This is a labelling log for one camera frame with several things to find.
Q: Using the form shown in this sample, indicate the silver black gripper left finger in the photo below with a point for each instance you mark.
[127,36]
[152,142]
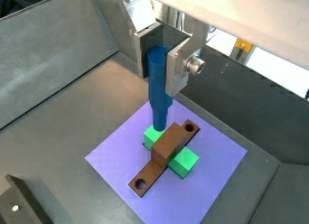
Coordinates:
[145,31]

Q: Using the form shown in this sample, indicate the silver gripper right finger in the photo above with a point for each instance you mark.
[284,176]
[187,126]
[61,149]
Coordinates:
[183,61]

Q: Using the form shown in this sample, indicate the blue hexagonal peg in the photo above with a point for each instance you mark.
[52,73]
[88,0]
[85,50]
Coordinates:
[159,99]

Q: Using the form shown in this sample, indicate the purple board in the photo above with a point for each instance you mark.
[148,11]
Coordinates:
[176,200]

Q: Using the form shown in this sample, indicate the green block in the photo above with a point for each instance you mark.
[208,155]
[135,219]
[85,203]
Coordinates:
[184,159]

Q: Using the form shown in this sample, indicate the brown clamp bracket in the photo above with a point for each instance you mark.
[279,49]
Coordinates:
[163,151]

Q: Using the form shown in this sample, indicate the black angled bracket holder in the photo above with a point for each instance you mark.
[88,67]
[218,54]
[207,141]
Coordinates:
[18,206]

